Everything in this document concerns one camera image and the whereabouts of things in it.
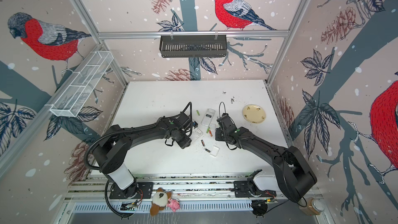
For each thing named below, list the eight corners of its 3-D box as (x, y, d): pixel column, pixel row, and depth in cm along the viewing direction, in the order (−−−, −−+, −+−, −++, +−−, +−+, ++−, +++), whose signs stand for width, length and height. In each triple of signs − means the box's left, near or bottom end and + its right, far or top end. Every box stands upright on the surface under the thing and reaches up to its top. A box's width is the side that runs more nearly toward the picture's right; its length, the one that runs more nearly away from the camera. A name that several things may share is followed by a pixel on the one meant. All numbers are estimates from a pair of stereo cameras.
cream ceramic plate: (244, 123, 100) (245, 122, 98) (241, 106, 109) (241, 104, 108) (267, 123, 100) (268, 122, 98) (261, 106, 109) (262, 104, 108)
